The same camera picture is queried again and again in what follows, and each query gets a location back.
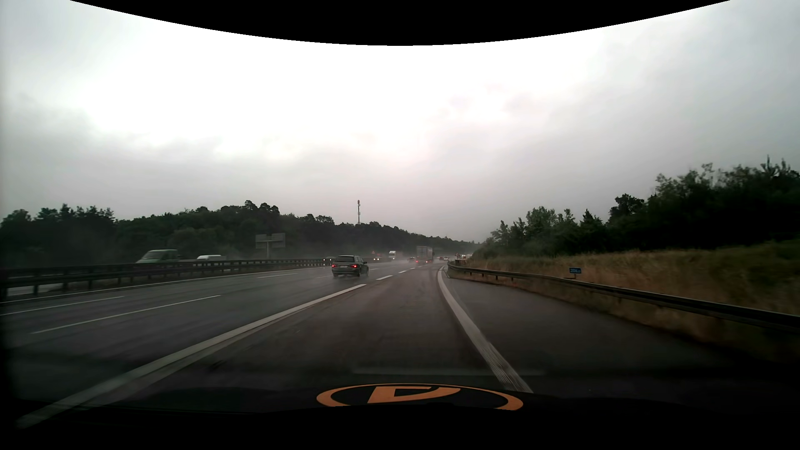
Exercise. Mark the queue of distant vehicles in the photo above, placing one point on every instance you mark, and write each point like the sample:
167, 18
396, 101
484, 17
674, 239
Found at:
392, 255

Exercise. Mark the lorry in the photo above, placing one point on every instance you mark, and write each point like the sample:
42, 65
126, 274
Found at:
424, 254

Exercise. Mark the dark car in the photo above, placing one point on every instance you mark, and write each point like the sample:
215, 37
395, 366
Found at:
349, 265

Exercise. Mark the wet grey asphalt road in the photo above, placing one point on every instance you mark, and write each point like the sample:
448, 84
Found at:
387, 331

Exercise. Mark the large road sign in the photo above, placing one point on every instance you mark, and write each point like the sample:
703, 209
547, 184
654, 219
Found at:
270, 241

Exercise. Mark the road markings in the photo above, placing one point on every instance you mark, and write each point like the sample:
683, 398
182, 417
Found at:
481, 342

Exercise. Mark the small blue road sign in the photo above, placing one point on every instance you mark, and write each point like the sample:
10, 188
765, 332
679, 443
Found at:
575, 270

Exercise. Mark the white car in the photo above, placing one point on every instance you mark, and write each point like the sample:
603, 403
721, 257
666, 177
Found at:
210, 257

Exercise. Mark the wood of dark trees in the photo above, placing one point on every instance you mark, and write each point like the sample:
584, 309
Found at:
687, 209
206, 232

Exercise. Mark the car's own bonnet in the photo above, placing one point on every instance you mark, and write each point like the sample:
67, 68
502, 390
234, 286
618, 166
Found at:
250, 415

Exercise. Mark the grey van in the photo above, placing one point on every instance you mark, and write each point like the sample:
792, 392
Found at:
159, 255

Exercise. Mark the dry grass bank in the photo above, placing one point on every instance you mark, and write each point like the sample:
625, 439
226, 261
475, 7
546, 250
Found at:
687, 275

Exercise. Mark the metal guard rail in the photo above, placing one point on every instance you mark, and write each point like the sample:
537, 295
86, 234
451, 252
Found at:
125, 270
650, 297

